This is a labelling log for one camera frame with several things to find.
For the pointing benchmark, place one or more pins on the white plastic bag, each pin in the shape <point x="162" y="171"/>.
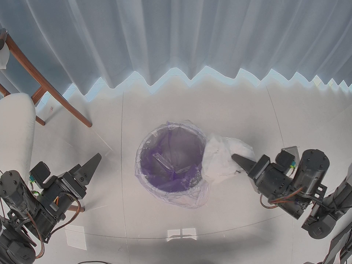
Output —
<point x="222" y="158"/>

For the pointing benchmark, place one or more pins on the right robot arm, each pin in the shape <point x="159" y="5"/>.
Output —
<point x="313" y="169"/>

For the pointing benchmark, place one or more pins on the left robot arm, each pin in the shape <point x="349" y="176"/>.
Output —
<point x="13" y="186"/>

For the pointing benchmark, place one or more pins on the white trash bin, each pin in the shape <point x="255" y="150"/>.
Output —
<point x="178" y="139"/>

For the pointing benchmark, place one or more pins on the wooden chair with white cushions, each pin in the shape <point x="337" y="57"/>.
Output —
<point x="19" y="125"/>

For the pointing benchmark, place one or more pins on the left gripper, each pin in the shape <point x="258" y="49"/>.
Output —
<point x="68" y="188"/>

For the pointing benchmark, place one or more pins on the white curtain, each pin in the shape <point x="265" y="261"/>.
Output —
<point x="176" y="23"/>

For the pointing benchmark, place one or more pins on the purple plastic bag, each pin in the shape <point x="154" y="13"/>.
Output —
<point x="154" y="175"/>

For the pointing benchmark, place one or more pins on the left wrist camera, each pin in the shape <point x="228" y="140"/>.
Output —
<point x="40" y="172"/>

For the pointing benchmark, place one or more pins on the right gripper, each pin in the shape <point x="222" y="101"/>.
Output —
<point x="271" y="179"/>

